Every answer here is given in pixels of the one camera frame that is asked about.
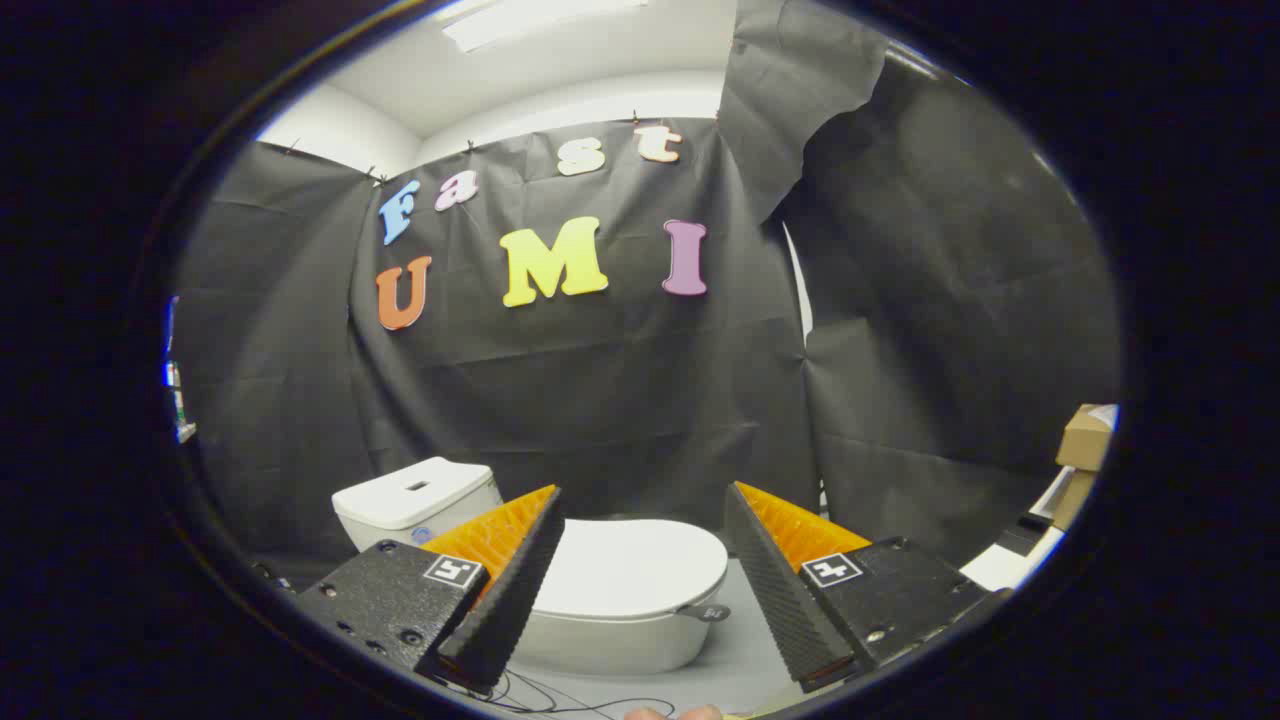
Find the white toilet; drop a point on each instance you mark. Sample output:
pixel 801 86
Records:
pixel 400 500

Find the black backdrop cloth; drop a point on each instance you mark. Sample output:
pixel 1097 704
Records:
pixel 600 400

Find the cardboard box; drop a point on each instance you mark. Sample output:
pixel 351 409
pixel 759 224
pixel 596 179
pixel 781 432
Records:
pixel 1085 440

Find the white toilet lid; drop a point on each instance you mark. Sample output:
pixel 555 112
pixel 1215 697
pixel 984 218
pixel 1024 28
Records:
pixel 640 565

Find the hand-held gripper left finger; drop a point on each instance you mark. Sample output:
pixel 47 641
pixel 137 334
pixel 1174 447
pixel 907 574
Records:
pixel 510 600

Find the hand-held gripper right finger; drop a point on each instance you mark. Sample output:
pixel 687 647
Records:
pixel 775 600

